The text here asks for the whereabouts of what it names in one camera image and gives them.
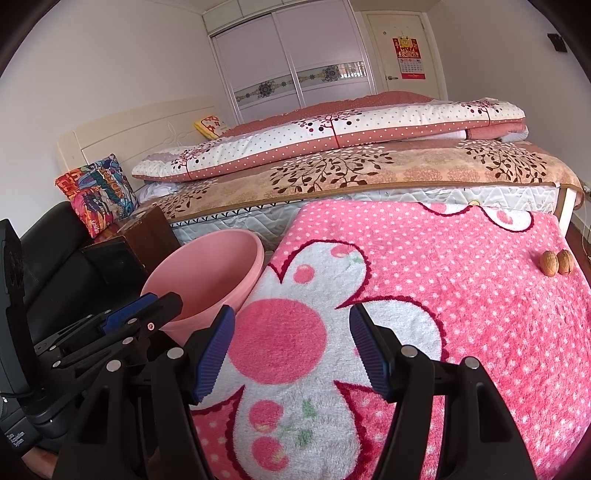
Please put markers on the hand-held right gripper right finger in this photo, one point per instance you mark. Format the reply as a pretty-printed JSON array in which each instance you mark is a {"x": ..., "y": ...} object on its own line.
[{"x": 371, "y": 355}]

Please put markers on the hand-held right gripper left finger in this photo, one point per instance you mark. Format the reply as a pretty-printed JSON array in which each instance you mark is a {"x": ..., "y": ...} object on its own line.
[{"x": 212, "y": 355}]

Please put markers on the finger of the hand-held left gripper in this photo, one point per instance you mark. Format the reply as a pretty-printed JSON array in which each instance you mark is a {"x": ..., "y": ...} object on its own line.
[
  {"x": 161, "y": 311},
  {"x": 124, "y": 314}
]

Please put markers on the pink plastic bucket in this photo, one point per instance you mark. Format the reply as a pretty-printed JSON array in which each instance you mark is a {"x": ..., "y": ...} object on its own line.
[{"x": 198, "y": 267}]

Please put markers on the brown wooden box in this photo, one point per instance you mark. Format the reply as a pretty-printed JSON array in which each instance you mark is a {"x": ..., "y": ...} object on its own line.
[{"x": 138, "y": 240}]

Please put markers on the pink polka-dot blanket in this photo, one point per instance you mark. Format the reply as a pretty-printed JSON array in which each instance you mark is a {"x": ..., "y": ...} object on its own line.
[{"x": 461, "y": 300}]

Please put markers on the colourful printed cushion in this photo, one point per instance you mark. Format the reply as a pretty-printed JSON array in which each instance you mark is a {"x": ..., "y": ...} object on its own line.
[{"x": 97, "y": 196}]

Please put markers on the brown leaf-print blanket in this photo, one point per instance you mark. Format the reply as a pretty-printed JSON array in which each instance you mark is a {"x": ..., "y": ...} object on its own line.
[{"x": 369, "y": 177}]

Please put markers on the cream bed headboard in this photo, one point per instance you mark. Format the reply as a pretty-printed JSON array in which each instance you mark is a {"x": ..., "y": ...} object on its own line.
[{"x": 129, "y": 124}]

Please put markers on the yellow flowered pillow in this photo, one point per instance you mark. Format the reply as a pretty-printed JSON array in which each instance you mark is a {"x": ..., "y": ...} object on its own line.
[{"x": 210, "y": 127}]

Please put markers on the brown walnut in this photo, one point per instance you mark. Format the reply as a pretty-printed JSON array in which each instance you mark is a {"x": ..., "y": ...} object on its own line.
[
  {"x": 549, "y": 264},
  {"x": 565, "y": 262}
]

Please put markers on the white pink polka-dot quilt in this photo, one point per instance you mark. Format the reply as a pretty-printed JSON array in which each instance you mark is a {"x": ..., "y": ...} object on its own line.
[{"x": 323, "y": 134}]

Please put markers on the white sliding-door wardrobe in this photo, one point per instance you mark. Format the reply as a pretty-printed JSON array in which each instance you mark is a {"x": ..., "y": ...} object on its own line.
[{"x": 277, "y": 50}]

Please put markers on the cream door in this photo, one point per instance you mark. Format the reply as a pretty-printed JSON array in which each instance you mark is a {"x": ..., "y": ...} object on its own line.
[{"x": 378, "y": 50}]

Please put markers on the white bed frame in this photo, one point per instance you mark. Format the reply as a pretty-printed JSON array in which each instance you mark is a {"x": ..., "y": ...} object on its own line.
[{"x": 569, "y": 205}]

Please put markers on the red wall calendar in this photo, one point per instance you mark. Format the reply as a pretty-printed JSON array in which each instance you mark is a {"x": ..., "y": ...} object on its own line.
[{"x": 408, "y": 57}]

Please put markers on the black wall device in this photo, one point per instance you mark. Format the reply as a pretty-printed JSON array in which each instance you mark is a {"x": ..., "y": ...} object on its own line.
[{"x": 557, "y": 42}]

